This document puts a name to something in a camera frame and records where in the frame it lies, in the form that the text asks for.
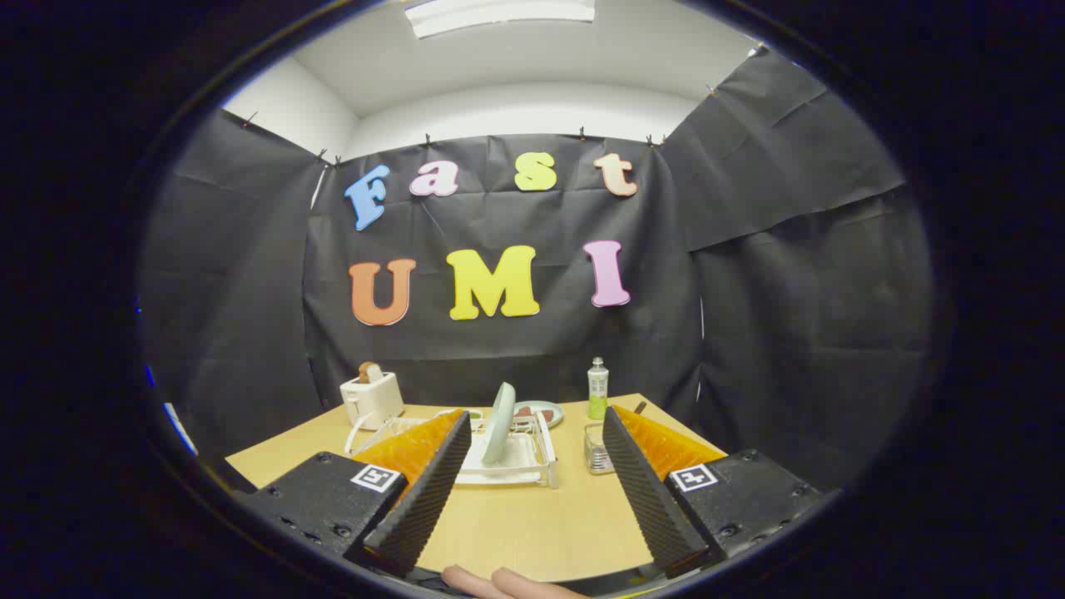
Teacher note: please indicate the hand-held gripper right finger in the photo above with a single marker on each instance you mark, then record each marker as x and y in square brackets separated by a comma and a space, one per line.
[653, 507]

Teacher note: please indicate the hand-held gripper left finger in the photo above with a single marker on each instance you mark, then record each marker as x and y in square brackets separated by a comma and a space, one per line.
[424, 507]

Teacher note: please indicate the pale green plate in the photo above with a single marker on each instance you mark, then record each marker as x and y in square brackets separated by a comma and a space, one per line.
[499, 420]

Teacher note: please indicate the small plate with meat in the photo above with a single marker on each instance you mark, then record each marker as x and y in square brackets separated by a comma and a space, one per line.
[551, 413]

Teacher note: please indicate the white toaster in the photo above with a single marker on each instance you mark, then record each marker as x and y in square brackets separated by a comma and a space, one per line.
[374, 398]

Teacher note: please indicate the green label bottle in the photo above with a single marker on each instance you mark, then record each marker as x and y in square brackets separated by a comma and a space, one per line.
[597, 395]

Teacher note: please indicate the bread slice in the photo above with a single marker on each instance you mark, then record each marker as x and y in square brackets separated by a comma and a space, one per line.
[370, 372]

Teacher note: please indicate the black backdrop cloth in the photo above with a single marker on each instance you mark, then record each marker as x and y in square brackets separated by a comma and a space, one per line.
[499, 349]

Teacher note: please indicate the ceiling light panel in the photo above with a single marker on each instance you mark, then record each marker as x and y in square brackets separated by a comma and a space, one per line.
[499, 15]

